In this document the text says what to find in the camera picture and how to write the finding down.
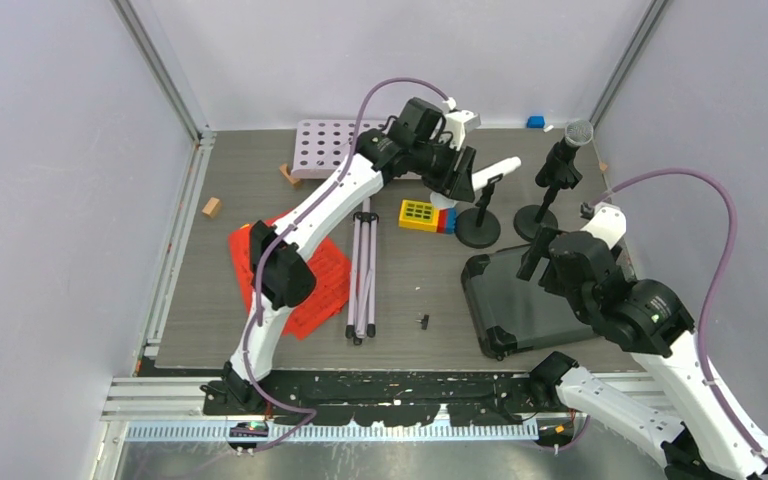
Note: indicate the black silver microphone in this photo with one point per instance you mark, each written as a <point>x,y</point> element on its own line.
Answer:
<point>559,168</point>

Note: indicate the red sheet music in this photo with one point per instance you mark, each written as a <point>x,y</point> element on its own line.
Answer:
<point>331,268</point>
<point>239,249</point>

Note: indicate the tan arch block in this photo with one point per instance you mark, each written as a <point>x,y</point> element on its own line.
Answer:
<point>295,182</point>

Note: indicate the small black knob screw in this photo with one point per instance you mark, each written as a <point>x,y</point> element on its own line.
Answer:
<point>424,321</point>

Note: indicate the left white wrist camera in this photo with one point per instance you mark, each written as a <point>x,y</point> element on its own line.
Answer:
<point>458,123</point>

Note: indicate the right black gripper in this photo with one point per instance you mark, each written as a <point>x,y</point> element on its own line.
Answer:
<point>531,255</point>

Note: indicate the black carrying case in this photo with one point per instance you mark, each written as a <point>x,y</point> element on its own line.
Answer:
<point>511,315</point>

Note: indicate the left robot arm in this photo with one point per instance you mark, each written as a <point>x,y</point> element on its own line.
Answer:
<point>422,139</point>

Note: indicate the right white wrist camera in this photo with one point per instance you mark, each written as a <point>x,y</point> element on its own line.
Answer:
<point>604,221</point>

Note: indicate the tan wooden block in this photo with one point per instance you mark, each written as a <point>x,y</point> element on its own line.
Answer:
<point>212,208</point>

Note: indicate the white music stand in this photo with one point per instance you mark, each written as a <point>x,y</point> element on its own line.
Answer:
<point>320,148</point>

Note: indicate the black mic stand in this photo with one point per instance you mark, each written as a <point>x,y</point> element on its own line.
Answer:
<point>529,218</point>
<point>476,227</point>

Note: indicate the white toy microphone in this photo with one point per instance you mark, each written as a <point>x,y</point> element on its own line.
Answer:
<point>490,174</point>

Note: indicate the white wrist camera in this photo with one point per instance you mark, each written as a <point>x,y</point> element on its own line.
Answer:
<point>604,221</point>
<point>458,123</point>

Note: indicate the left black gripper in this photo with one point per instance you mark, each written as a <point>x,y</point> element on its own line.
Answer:
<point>461,185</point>

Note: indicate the yellow red blue toy block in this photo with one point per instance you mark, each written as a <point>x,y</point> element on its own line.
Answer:
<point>423,216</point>

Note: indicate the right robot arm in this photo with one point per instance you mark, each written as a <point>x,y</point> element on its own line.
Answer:
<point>646,319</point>

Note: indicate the small blue block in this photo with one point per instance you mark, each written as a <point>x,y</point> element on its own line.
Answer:
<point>536,122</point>

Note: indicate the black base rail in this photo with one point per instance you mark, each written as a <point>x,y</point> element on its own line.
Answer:
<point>337,406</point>

